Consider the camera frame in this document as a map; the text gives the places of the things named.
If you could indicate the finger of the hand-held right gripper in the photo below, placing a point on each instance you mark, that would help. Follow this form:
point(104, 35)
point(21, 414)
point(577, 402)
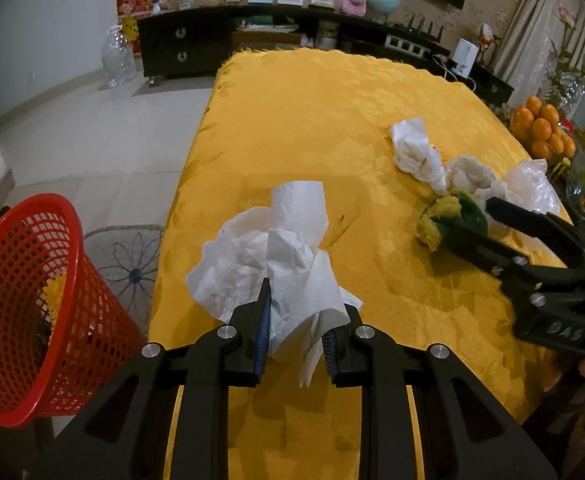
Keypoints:
point(547, 230)
point(482, 252)

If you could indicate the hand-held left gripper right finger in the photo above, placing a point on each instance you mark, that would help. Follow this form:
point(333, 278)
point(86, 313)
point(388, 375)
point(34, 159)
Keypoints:
point(331, 355)

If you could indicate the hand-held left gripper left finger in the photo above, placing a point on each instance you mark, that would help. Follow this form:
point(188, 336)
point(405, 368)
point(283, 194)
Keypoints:
point(263, 325)

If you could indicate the clear plastic bag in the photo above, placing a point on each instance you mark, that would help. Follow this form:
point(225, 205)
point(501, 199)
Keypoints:
point(532, 185)

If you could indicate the large white paper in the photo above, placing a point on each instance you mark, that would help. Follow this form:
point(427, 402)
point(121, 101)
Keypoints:
point(292, 285)

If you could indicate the yellow green sponge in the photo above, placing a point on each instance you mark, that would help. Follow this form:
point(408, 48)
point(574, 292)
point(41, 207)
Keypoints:
point(442, 217)

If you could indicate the cream tissue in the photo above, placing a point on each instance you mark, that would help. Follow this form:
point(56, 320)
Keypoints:
point(472, 177)

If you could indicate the white tissue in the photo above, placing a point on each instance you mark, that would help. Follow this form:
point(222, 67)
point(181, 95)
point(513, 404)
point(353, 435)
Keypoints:
point(415, 155)

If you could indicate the yellow spiky plastic piece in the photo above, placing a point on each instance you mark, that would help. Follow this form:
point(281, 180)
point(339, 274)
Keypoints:
point(55, 292)

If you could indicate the red plastic mesh basket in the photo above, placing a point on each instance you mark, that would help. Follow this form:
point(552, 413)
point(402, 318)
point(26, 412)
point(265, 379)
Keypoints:
point(12, 260)

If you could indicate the pile of oranges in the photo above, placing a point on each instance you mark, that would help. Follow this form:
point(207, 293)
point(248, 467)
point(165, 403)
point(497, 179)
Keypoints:
point(542, 127)

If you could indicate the glass vase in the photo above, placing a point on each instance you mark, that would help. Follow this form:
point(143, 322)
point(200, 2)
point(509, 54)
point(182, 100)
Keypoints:
point(570, 92)

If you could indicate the white box device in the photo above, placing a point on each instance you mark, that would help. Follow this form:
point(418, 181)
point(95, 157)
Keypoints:
point(465, 57)

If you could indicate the white red figurine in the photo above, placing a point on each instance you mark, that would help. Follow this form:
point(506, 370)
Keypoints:
point(487, 42)

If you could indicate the yellow tablecloth table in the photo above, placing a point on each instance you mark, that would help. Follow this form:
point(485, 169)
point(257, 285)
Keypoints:
point(322, 125)

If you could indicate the beige curtain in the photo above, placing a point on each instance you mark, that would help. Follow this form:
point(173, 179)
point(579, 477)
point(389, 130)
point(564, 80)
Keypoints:
point(527, 25)

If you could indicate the pink flowers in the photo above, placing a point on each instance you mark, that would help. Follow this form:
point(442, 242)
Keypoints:
point(565, 17)

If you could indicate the white power strip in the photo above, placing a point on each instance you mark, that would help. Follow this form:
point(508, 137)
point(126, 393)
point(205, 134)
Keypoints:
point(405, 44)

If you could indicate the black router with antennas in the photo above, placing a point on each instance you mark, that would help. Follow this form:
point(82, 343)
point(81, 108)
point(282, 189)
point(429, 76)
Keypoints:
point(417, 27)

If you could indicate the stacked jars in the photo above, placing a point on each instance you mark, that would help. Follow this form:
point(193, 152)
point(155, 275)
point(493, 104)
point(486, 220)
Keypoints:
point(328, 35)

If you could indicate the pale blue globe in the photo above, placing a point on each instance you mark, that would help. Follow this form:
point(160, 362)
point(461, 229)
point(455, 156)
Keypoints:
point(383, 0)

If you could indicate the wooden drawer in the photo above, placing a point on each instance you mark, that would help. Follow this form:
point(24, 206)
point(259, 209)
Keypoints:
point(267, 40)

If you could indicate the black television cabinet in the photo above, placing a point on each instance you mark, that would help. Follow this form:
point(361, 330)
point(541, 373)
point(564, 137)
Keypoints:
point(197, 45)

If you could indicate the green and white papers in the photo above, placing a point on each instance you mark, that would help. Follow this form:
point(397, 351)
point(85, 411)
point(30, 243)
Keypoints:
point(265, 25)

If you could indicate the large clear water bottle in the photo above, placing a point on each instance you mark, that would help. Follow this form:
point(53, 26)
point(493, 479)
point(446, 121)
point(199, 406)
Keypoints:
point(118, 60)

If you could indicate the small white security camera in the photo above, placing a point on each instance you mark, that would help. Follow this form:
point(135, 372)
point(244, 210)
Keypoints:
point(157, 2)

